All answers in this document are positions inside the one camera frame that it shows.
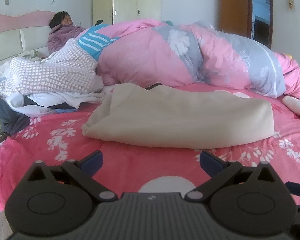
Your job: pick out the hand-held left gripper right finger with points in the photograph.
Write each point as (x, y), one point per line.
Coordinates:
(210, 162)

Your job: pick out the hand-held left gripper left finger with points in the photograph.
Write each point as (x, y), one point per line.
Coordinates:
(92, 162)

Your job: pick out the beige jacket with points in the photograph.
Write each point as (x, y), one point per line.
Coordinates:
(177, 115)

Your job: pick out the white fluffy garment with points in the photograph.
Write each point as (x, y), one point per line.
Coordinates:
(298, 110)

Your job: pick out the white cloth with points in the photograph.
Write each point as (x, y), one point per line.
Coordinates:
(72, 100)

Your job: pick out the dark blue cloth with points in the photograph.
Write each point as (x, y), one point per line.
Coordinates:
(12, 120)

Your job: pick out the white brown checked blanket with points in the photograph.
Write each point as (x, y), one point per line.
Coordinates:
(50, 72)

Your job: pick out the pink grey floral quilt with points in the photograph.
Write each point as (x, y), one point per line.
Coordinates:
(145, 55)

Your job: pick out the turquoise striped cloth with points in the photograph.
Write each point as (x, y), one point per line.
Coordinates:
(95, 41)

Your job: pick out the pink cream headboard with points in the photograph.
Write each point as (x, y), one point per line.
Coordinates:
(7, 37)

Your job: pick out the cream wardrobe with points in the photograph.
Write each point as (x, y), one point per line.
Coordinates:
(126, 0)

